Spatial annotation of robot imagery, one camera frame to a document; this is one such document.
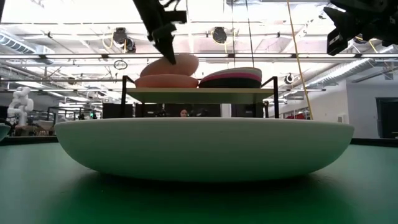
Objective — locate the red background object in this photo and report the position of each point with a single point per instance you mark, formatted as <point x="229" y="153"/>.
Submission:
<point x="297" y="116"/>

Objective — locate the dark doorway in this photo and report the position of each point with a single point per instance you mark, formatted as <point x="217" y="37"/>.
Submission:
<point x="387" y="118"/>

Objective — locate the large white bowl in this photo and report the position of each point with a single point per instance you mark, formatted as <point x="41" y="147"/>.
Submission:
<point x="202" y="149"/>

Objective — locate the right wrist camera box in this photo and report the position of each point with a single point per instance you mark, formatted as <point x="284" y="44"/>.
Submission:
<point x="334" y="43"/>

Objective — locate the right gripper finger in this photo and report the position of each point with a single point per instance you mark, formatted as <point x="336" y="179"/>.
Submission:
<point x="339" y="15"/>
<point x="343" y="25"/>

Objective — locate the wooden shelf with black frame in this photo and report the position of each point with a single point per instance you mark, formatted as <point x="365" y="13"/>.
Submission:
<point x="199" y="96"/>

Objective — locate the pale grey-green plate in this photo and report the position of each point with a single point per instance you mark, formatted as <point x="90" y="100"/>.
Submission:
<point x="239" y="71"/>

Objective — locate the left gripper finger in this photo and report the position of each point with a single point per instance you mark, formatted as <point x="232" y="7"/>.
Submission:
<point x="163" y="48"/>
<point x="170" y="46"/>

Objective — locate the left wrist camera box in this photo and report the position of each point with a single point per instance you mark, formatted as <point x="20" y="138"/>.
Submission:
<point x="175" y="17"/>

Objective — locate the peach plate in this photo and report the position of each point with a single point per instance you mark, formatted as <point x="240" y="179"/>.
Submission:
<point x="166" y="81"/>
<point x="185" y="67"/>

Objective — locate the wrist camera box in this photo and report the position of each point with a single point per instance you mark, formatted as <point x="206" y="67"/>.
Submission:
<point x="175" y="17"/>
<point x="334" y="43"/>

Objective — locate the dark plate with red stripe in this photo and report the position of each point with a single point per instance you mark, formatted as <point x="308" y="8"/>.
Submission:
<point x="231" y="76"/>

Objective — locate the person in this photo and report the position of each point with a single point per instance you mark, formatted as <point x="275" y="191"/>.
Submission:
<point x="183" y="113"/>

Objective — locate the pale blue bowl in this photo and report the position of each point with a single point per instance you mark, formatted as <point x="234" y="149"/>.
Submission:
<point x="3" y="132"/>

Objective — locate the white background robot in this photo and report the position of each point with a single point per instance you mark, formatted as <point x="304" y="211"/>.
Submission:
<point x="21" y="105"/>

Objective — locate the silver ceiling duct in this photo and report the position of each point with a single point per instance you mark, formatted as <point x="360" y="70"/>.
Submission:
<point x="342" y="73"/>

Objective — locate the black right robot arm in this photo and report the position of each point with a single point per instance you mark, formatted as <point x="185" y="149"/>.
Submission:
<point x="373" y="4"/>

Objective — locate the white column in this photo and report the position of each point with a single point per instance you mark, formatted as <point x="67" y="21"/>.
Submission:
<point x="226" y="111"/>

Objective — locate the black partition panel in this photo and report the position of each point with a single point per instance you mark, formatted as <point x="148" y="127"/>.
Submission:
<point x="205" y="110"/>
<point x="247" y="111"/>
<point x="113" y="111"/>
<point x="149" y="110"/>

